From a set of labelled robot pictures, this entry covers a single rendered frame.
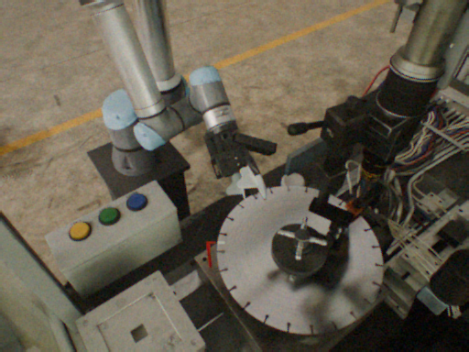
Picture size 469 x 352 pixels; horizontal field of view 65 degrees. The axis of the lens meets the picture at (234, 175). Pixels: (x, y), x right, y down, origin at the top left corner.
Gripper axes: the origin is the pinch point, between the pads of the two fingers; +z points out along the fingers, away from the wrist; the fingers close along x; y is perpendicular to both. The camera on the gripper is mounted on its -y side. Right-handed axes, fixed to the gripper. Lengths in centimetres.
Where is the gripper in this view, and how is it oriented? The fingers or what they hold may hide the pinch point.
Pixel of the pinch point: (258, 201)
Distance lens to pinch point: 89.6
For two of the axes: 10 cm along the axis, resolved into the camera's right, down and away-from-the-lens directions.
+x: 2.3, -1.6, -9.6
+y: -9.1, 3.1, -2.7
